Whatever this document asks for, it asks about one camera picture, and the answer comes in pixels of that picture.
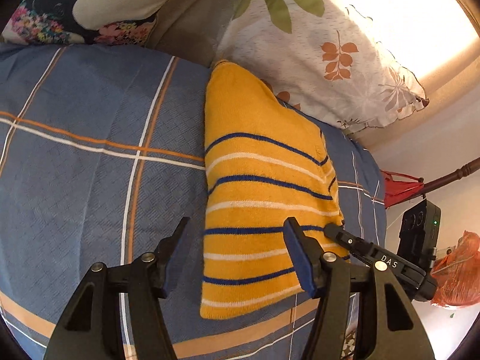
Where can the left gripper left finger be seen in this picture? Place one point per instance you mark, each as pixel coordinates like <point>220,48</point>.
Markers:
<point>90,327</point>

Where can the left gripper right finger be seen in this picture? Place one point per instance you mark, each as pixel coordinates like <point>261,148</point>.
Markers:
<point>388,326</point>

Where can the yellow striped knit sweater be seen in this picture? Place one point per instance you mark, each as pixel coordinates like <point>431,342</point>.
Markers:
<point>264,163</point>

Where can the orange plastic bag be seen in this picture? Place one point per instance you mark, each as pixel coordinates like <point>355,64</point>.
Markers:
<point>457,274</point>

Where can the red plastic bag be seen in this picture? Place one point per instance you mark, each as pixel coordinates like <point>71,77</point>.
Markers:
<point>400,187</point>

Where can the blue plaid bed sheet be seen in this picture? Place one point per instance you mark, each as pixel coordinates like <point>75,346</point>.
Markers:
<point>101,156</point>

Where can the leaf print white pillow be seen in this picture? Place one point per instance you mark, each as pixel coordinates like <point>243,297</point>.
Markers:
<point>322,57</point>

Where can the silhouette lady print pillow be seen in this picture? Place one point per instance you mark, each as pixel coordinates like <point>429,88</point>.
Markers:
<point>107,22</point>

